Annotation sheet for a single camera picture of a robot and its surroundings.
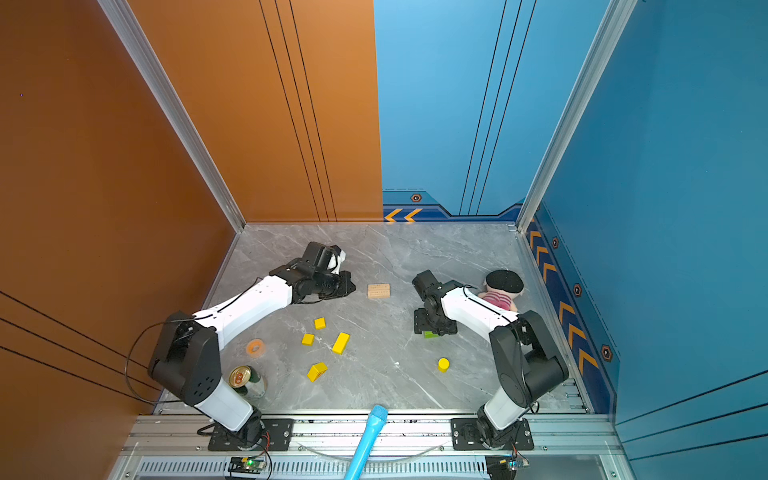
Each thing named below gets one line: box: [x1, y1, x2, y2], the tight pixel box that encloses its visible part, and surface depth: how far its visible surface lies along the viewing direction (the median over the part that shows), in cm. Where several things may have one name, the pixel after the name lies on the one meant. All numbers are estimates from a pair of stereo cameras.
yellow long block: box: [332, 332, 351, 355], surface depth 90 cm
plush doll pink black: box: [478, 270, 524, 313], surface depth 96 cm
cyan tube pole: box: [344, 404, 389, 480], surface depth 73 cm
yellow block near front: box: [307, 362, 329, 383], surface depth 84 cm
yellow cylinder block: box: [438, 358, 451, 373], surface depth 84 cm
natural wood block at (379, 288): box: [368, 283, 391, 293], surface depth 102 cm
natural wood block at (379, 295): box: [368, 291, 391, 300], surface depth 101 cm
